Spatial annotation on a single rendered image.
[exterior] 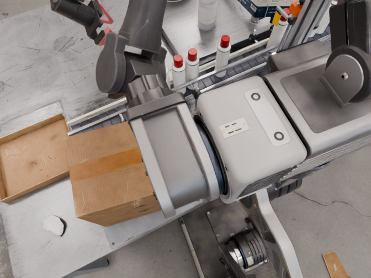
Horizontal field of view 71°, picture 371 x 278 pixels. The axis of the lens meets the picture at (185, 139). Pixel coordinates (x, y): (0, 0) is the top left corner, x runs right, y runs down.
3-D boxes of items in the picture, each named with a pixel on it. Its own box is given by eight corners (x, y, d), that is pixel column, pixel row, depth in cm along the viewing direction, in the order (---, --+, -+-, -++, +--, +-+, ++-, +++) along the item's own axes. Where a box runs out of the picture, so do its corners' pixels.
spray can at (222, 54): (222, 66, 116) (228, 30, 97) (227, 75, 114) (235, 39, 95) (211, 70, 115) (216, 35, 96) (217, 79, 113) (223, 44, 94)
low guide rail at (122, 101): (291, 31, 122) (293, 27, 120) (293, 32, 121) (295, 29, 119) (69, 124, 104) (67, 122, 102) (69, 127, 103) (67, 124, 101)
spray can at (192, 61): (194, 78, 114) (195, 43, 95) (200, 87, 112) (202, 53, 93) (184, 83, 113) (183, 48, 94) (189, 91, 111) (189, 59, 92)
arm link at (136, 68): (138, 82, 39) (166, 86, 43) (120, 35, 43) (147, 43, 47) (114, 117, 45) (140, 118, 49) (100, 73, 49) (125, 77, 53)
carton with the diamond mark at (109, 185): (170, 144, 104) (163, 111, 80) (187, 202, 95) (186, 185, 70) (95, 165, 101) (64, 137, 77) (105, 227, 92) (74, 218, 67)
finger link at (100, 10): (116, 10, 88) (91, -5, 80) (122, 24, 85) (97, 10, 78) (105, 25, 91) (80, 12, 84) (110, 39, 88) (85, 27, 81)
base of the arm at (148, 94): (142, 151, 46) (126, 119, 35) (128, 114, 49) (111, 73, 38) (187, 135, 47) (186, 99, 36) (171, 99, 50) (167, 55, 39)
